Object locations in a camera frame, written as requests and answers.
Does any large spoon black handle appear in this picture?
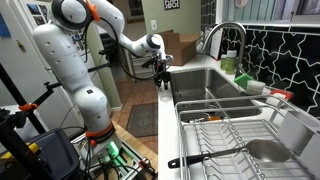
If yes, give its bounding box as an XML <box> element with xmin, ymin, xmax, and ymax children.
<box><xmin>167</xmin><ymin>138</ymin><xmax>294</xmax><ymax>169</ymax></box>

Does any short green soap bottle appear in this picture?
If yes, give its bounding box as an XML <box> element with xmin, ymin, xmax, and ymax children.
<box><xmin>219</xmin><ymin>54</ymin><xmax>228</xmax><ymax>71</ymax></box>

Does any black storage bin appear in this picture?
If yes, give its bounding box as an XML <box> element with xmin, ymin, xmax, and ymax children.
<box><xmin>0</xmin><ymin>128</ymin><xmax>81</xmax><ymax>180</ymax></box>

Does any patterned floor rug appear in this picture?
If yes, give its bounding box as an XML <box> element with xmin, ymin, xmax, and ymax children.
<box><xmin>125</xmin><ymin>102</ymin><xmax>159</xmax><ymax>139</ymax></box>

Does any green sponge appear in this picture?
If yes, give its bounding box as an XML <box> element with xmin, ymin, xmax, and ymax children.
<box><xmin>233</xmin><ymin>73</ymin><xmax>255</xmax><ymax>90</ymax></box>

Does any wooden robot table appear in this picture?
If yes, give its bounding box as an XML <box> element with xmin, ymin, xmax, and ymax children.
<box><xmin>109</xmin><ymin>121</ymin><xmax>159</xmax><ymax>164</ymax></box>

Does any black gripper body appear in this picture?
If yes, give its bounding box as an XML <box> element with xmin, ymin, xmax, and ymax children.
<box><xmin>151</xmin><ymin>54</ymin><xmax>174</xmax><ymax>79</ymax></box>

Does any orange plastic cup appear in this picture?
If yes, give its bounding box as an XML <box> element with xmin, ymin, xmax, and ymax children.
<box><xmin>207</xmin><ymin>114</ymin><xmax>222</xmax><ymax>122</ymax></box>

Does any round wall plate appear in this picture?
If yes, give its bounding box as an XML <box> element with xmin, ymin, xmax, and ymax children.
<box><xmin>234</xmin><ymin>0</ymin><xmax>249</xmax><ymax>9</ymax></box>

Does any stainless steel sink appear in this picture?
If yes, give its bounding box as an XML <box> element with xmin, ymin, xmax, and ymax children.
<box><xmin>169</xmin><ymin>66</ymin><xmax>264</xmax><ymax>123</ymax></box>

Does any white scrub sponge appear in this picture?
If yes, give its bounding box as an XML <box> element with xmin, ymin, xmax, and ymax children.
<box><xmin>245</xmin><ymin>79</ymin><xmax>267</xmax><ymax>96</ymax></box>

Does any red and white scrubber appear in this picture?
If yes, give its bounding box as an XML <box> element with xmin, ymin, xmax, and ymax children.
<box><xmin>265</xmin><ymin>88</ymin><xmax>295</xmax><ymax>108</ymax></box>

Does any black white patterned picture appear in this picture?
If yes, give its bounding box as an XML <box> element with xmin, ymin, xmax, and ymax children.
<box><xmin>163</xmin><ymin>0</ymin><xmax>181</xmax><ymax>11</ymax></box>

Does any grey utensil caddy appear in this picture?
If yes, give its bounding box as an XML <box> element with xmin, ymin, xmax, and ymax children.
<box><xmin>276</xmin><ymin>109</ymin><xmax>320</xmax><ymax>179</ymax></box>

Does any brown cardboard box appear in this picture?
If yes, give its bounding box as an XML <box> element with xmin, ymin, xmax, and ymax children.
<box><xmin>159</xmin><ymin>29</ymin><xmax>201</xmax><ymax>67</ymax></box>

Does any dark framed picture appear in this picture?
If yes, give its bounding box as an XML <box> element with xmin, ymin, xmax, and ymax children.
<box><xmin>127</xmin><ymin>0</ymin><xmax>145</xmax><ymax>18</ymax></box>

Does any tall green soap bottle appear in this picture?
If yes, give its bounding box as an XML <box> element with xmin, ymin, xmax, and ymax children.
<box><xmin>225</xmin><ymin>49</ymin><xmax>238</xmax><ymax>75</ymax></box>

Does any black camera stand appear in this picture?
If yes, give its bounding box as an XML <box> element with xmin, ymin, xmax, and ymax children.
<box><xmin>0</xmin><ymin>63</ymin><xmax>111</xmax><ymax>180</ymax></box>

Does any steel gooseneck faucet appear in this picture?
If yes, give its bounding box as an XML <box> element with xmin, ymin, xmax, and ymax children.
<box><xmin>201</xmin><ymin>21</ymin><xmax>248</xmax><ymax>79</ymax></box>

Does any white refrigerator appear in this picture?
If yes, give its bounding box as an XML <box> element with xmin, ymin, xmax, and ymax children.
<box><xmin>0</xmin><ymin>0</ymin><xmax>113</xmax><ymax>134</ymax></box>

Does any metal wire dish rack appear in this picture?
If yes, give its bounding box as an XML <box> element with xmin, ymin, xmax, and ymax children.
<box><xmin>174</xmin><ymin>94</ymin><xmax>320</xmax><ymax>180</ymax></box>

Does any kitchen window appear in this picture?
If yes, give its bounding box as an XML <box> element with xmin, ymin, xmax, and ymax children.
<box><xmin>221</xmin><ymin>0</ymin><xmax>320</xmax><ymax>26</ymax></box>

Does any white paper sign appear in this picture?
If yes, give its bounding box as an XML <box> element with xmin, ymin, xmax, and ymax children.
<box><xmin>209</xmin><ymin>28</ymin><xmax>224</xmax><ymax>61</ymax></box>

